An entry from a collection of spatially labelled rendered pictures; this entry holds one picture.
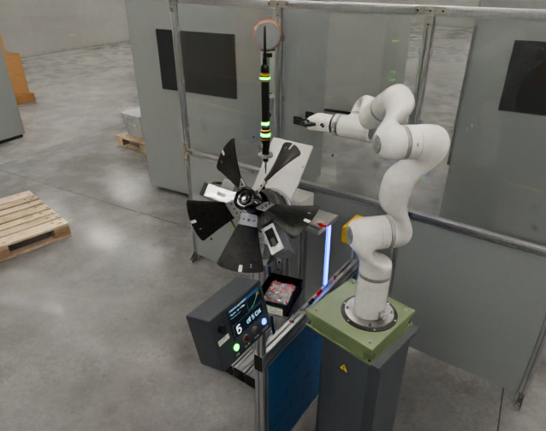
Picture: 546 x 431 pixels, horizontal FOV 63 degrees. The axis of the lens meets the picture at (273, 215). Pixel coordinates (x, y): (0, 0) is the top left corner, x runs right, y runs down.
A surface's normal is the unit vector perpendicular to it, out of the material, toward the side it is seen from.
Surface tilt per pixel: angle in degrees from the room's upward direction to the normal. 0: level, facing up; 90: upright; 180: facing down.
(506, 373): 90
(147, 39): 90
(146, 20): 90
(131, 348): 0
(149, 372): 0
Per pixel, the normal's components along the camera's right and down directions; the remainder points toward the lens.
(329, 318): 0.01, -0.88
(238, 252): 0.15, -0.20
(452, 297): -0.58, 0.39
